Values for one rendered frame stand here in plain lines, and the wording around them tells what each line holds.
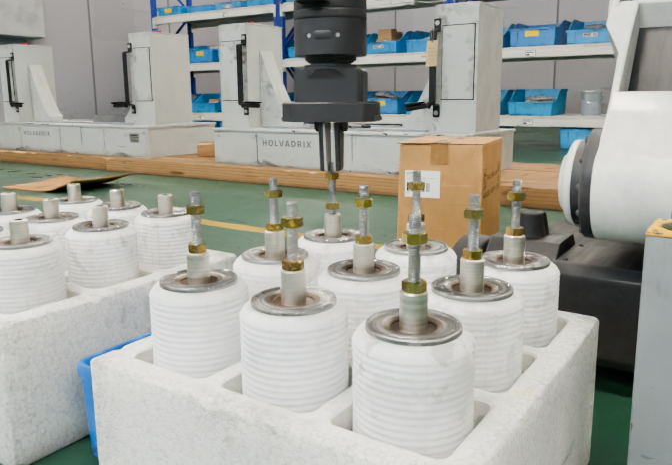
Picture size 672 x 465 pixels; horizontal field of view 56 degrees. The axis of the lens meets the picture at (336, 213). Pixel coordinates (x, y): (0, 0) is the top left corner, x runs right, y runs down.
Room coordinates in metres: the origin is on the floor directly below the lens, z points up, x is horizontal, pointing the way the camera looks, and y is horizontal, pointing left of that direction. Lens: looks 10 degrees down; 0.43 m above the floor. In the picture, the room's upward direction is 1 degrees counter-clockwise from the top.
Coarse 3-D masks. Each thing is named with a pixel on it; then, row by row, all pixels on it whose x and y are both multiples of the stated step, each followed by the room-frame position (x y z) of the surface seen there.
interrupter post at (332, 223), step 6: (324, 216) 0.80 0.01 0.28; (330, 216) 0.79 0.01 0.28; (336, 216) 0.79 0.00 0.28; (324, 222) 0.80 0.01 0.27; (330, 222) 0.79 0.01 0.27; (336, 222) 0.79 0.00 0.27; (324, 228) 0.80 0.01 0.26; (330, 228) 0.79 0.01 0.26; (336, 228) 0.79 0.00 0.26; (324, 234) 0.80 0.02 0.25; (330, 234) 0.79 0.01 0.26; (336, 234) 0.79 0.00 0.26
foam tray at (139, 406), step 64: (576, 320) 0.68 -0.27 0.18; (128, 384) 0.55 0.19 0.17; (192, 384) 0.53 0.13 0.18; (576, 384) 0.61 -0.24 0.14; (128, 448) 0.55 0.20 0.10; (192, 448) 0.51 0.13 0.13; (256, 448) 0.46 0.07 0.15; (320, 448) 0.43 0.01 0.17; (384, 448) 0.42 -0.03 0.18; (512, 448) 0.44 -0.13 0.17; (576, 448) 0.62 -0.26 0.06
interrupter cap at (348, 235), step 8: (312, 232) 0.82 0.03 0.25; (320, 232) 0.82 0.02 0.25; (344, 232) 0.82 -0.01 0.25; (352, 232) 0.81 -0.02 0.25; (312, 240) 0.77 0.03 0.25; (320, 240) 0.77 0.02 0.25; (328, 240) 0.76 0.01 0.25; (336, 240) 0.76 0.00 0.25; (344, 240) 0.77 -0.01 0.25; (352, 240) 0.77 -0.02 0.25
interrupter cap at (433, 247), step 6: (396, 240) 0.76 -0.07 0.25; (432, 240) 0.76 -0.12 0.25; (384, 246) 0.73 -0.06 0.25; (390, 246) 0.73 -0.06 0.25; (396, 246) 0.73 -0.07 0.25; (402, 246) 0.74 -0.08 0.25; (426, 246) 0.74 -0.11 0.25; (432, 246) 0.73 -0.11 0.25; (438, 246) 0.73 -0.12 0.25; (444, 246) 0.73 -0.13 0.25; (390, 252) 0.71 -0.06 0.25; (396, 252) 0.71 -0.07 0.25; (402, 252) 0.70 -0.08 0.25; (426, 252) 0.70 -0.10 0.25; (432, 252) 0.70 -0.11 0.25; (438, 252) 0.70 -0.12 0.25; (444, 252) 0.71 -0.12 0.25
